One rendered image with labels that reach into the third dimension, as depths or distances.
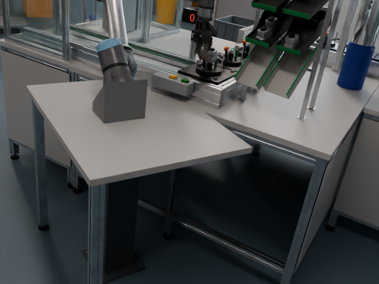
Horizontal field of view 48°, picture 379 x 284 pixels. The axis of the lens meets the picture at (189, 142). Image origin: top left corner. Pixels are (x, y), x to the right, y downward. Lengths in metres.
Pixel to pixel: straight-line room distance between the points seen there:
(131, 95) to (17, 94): 1.30
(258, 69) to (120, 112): 0.71
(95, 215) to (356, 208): 1.73
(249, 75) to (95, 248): 1.08
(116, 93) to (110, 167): 0.39
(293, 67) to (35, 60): 1.54
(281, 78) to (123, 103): 0.76
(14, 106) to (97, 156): 1.54
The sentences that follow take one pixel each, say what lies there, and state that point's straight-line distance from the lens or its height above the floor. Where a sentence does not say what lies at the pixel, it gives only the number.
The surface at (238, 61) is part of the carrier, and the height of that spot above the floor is 0.99.
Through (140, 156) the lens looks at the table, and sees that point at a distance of 1.60.
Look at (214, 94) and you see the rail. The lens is 2.08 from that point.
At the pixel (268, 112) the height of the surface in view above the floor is 0.86.
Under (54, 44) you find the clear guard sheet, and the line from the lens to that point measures 2.66.
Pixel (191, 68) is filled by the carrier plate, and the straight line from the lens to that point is 2.29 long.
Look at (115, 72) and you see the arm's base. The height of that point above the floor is 1.06.
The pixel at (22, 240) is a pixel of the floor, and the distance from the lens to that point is 2.57.
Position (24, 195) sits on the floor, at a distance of 2.91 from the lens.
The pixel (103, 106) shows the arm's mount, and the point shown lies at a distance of 1.81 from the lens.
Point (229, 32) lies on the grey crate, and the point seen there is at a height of 0.76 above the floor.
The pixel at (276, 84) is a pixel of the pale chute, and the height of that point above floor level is 1.03.
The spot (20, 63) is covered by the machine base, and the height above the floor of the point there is 0.76.
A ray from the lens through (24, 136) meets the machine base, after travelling 3.09.
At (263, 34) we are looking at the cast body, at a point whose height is 1.25.
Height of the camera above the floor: 1.65
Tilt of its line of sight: 27 degrees down
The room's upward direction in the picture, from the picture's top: 8 degrees clockwise
